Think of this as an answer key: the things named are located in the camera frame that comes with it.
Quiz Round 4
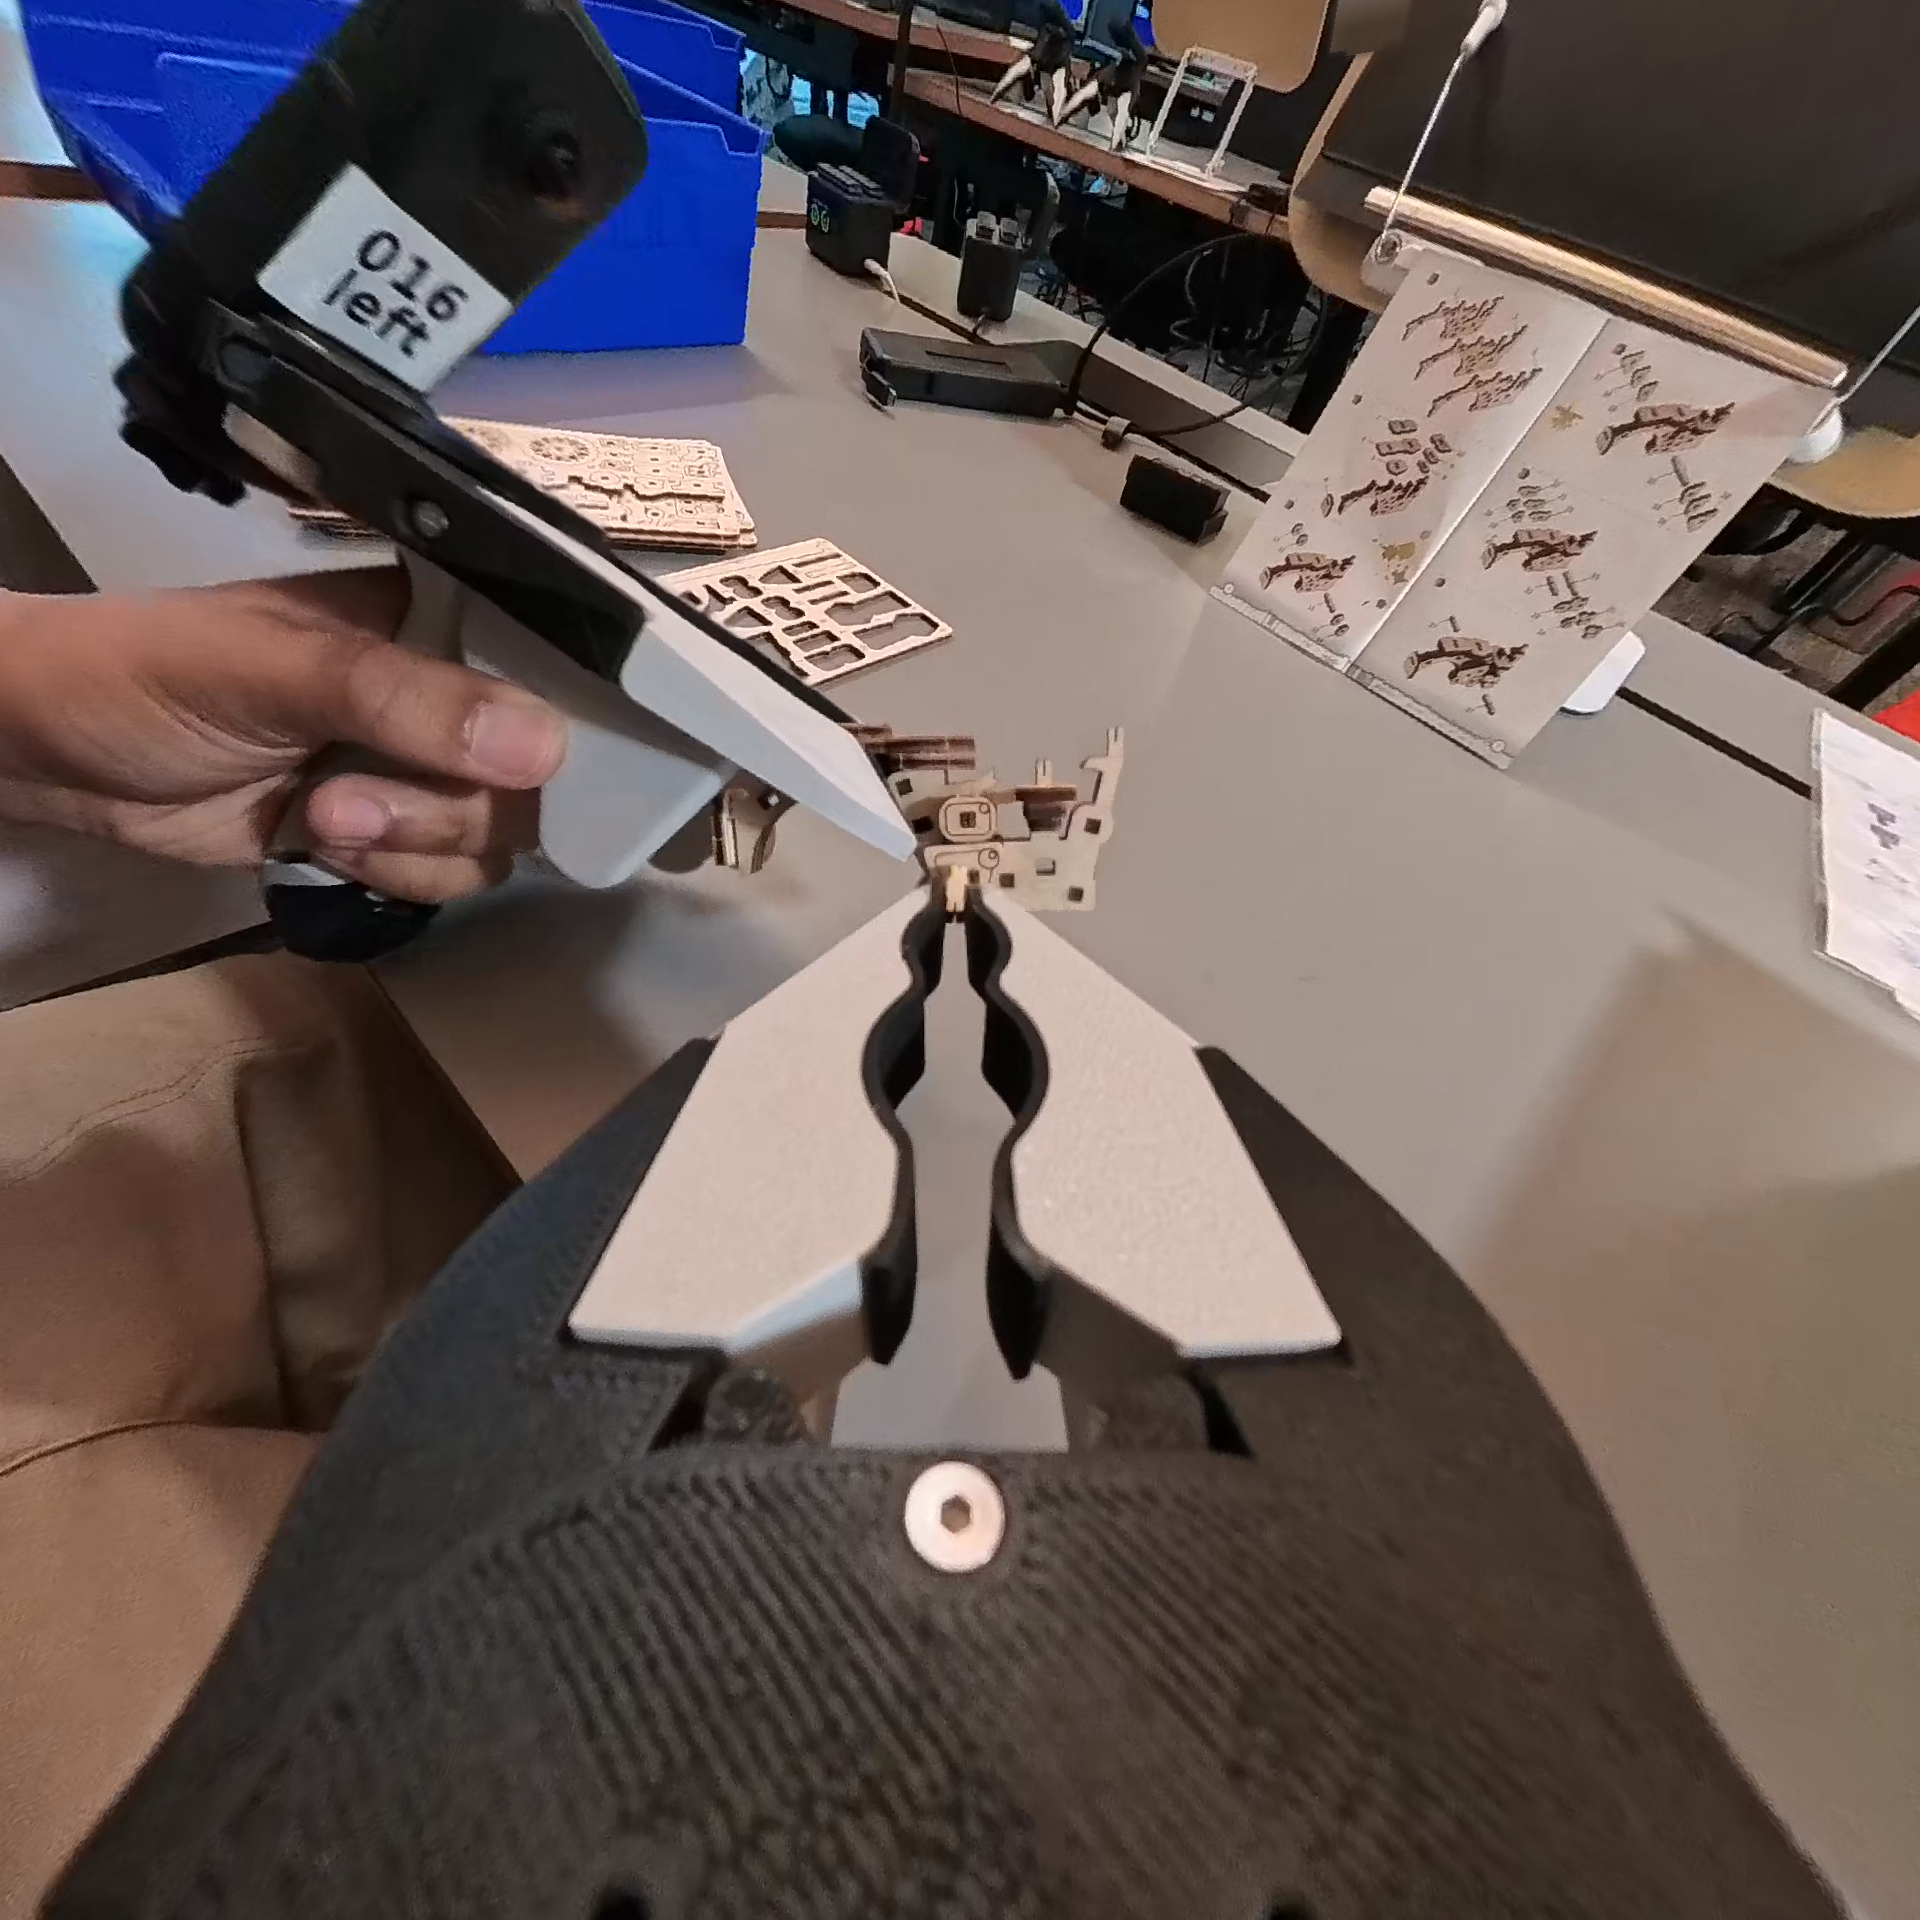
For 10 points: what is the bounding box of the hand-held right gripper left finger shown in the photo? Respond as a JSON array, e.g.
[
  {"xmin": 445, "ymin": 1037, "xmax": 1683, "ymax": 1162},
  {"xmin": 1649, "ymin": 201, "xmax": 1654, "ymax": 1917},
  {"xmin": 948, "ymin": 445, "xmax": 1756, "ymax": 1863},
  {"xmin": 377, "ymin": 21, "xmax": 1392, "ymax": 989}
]
[{"xmin": 567, "ymin": 885, "xmax": 963, "ymax": 1419}]

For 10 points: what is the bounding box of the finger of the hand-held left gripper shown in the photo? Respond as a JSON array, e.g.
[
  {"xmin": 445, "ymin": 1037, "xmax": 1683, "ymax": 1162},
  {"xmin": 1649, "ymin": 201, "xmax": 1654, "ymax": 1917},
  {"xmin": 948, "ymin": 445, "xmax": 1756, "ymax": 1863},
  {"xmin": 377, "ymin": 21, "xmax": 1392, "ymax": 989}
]
[{"xmin": 567, "ymin": 595, "xmax": 924, "ymax": 864}]

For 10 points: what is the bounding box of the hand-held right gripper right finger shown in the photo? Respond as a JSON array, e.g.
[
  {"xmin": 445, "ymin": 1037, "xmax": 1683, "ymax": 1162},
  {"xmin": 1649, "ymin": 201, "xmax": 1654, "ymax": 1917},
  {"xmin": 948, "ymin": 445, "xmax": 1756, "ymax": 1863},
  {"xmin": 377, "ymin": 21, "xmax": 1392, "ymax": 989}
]
[{"xmin": 967, "ymin": 896, "xmax": 1345, "ymax": 1423}]

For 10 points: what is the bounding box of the wooden puzzle model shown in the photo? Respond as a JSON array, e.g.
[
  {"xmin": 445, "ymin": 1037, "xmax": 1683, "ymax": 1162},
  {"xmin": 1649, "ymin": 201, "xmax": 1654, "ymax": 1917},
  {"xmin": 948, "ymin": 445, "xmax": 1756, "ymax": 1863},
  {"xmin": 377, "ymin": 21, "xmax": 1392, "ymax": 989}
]
[{"xmin": 704, "ymin": 723, "xmax": 1128, "ymax": 915}]

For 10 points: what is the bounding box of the person's left hand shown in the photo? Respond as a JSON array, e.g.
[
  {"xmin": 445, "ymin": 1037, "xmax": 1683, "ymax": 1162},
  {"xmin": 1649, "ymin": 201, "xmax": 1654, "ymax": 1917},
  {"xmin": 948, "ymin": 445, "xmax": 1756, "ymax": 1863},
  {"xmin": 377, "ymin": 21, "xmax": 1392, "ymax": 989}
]
[{"xmin": 0, "ymin": 573, "xmax": 571, "ymax": 909}]

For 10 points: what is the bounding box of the punched-out wooden puzzle sheet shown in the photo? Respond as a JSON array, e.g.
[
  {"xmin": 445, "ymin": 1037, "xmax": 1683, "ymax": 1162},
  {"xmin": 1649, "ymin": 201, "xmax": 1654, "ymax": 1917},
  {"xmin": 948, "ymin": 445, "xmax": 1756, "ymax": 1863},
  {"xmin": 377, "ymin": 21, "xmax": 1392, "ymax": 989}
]
[{"xmin": 661, "ymin": 537, "xmax": 956, "ymax": 691}]

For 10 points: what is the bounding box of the stack of wooden puzzle sheets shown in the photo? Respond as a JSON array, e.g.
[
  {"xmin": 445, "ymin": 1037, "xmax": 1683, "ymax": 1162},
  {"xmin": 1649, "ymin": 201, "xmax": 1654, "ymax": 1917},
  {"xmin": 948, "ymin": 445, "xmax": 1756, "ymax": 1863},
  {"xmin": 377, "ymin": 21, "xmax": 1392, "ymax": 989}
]
[{"xmin": 292, "ymin": 415, "xmax": 759, "ymax": 553}]

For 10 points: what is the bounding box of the blue plastic bin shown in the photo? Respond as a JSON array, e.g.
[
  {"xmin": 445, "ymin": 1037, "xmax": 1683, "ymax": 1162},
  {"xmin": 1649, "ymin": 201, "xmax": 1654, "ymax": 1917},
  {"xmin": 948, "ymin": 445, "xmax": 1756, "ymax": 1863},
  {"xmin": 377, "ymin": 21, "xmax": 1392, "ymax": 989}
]
[{"xmin": 30, "ymin": 0, "xmax": 768, "ymax": 359}]

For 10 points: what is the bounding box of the black power adapter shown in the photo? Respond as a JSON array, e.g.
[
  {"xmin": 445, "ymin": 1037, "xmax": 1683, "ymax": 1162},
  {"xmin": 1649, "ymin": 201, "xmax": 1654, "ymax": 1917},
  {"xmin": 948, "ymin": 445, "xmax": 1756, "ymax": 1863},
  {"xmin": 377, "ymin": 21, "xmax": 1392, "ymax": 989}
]
[{"xmin": 859, "ymin": 327, "xmax": 1081, "ymax": 423}]

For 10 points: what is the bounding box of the black charger device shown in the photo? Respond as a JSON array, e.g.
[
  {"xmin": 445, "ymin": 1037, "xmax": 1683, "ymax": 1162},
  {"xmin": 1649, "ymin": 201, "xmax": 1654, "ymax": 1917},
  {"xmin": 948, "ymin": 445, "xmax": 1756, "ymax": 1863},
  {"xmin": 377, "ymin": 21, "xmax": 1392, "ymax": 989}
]
[{"xmin": 803, "ymin": 161, "xmax": 896, "ymax": 278}]

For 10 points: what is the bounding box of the small black box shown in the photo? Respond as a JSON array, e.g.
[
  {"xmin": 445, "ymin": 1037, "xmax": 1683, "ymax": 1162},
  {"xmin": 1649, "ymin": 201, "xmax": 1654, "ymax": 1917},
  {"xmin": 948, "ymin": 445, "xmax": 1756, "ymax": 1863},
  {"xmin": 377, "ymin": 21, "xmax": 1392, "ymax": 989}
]
[{"xmin": 1123, "ymin": 455, "xmax": 1230, "ymax": 541}]

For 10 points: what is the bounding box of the black battery charger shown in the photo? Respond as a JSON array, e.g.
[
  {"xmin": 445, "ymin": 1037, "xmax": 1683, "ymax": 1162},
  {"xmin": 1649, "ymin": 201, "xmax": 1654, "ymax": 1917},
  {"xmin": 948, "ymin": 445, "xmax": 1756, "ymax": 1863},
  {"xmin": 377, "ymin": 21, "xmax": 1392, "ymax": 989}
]
[{"xmin": 958, "ymin": 209, "xmax": 1024, "ymax": 323}]

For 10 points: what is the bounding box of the person's leg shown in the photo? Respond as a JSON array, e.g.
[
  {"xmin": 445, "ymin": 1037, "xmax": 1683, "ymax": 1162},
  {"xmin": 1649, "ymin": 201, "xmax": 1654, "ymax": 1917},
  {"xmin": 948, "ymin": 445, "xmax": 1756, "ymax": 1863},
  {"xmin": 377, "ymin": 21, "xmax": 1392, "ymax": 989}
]
[{"xmin": 0, "ymin": 949, "xmax": 527, "ymax": 1920}]

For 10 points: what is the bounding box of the wooden workbench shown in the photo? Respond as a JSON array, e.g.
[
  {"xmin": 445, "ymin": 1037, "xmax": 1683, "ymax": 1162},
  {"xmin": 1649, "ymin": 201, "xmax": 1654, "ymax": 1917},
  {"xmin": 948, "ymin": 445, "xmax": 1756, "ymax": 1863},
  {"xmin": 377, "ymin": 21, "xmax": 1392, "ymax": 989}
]
[{"xmin": 780, "ymin": 0, "xmax": 1352, "ymax": 232}]

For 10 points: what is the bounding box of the printed paper sheet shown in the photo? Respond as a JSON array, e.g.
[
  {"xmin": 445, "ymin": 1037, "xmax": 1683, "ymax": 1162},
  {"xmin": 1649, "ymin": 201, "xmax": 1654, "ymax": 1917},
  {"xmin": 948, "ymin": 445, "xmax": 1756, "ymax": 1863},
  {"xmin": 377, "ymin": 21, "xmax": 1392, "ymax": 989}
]
[{"xmin": 1812, "ymin": 707, "xmax": 1920, "ymax": 1023}]

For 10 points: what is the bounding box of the clear acrylic stand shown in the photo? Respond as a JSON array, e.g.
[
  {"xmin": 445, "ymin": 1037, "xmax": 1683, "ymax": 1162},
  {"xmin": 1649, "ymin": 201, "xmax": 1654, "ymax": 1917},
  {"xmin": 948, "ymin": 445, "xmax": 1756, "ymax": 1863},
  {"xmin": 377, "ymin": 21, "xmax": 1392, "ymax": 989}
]
[{"xmin": 1147, "ymin": 46, "xmax": 1254, "ymax": 159}]

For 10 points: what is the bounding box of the assembly instruction sheet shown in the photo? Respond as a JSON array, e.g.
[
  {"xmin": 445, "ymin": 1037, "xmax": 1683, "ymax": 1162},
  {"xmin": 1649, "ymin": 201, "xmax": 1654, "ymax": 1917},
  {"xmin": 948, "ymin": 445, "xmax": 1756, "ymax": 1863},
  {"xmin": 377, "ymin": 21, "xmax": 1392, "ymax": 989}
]
[{"xmin": 1212, "ymin": 246, "xmax": 1839, "ymax": 770}]

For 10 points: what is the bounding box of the silver clip bar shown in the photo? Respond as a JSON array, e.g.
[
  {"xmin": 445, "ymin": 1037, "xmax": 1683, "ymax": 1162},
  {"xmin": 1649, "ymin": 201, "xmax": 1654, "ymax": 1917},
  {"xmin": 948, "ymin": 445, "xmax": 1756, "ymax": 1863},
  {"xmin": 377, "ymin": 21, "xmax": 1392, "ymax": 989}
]
[{"xmin": 1363, "ymin": 187, "xmax": 1848, "ymax": 389}]

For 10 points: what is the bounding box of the black monitor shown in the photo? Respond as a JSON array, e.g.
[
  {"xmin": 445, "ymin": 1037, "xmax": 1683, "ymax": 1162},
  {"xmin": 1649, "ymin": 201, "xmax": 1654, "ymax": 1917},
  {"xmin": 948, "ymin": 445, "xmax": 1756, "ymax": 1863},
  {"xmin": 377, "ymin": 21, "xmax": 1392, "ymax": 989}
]
[{"xmin": 1319, "ymin": 0, "xmax": 1920, "ymax": 395}]

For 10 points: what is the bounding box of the black power cable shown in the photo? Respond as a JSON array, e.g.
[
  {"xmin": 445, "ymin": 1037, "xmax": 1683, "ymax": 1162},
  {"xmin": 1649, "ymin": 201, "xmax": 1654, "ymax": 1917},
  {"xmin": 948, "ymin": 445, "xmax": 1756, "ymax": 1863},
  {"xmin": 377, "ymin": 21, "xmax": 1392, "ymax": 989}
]
[{"xmin": 1068, "ymin": 275, "xmax": 1309, "ymax": 447}]

